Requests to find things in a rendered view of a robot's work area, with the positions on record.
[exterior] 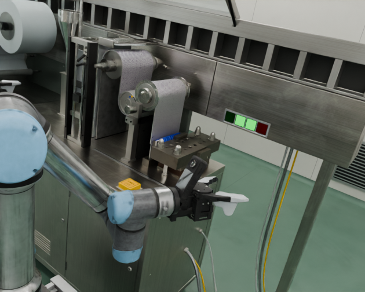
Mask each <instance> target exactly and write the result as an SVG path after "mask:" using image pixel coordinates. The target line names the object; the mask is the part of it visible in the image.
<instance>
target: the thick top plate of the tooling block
mask: <svg viewBox="0 0 365 292"><path fill-rule="evenodd" d="M220 142H221V140H219V139H216V138H215V141H210V140H209V136H208V135H206V134H204V133H201V135H196V134H195V133H194V132H192V133H189V134H188V135H187V137H185V138H182V139H180V140H175V139H172V140H169V141H166V142H164V149H159V148H157V147H156V146H155V145H154V146H152V148H151V156H150V158H152V159H154V160H156V161H158V162H160V163H163V164H164V165H166V166H168V167H171V168H172V169H174V170H178V169H180V168H182V167H184V166H186V165H187V164H188V163H189V161H190V160H191V158H192V156H193V155H196V156H197V153H198V152H199V151H201V150H203V149H206V148H210V149H211V151H210V154H212V153H213V152H216V151H218V150H219V147H220ZM177 145H180V146H181V155H179V156H178V155H175V154H173V152H174V149H175V148H176V146H177Z"/></svg>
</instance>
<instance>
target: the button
mask: <svg viewBox="0 0 365 292"><path fill-rule="evenodd" d="M118 187H119V188H121V189H123V190H124V191H125V190H136V189H140V187H141V184H140V183H138V182H136V181H134V180H132V179H131V178H128V179H127V180H124V181H121V182H119V185H118Z"/></svg>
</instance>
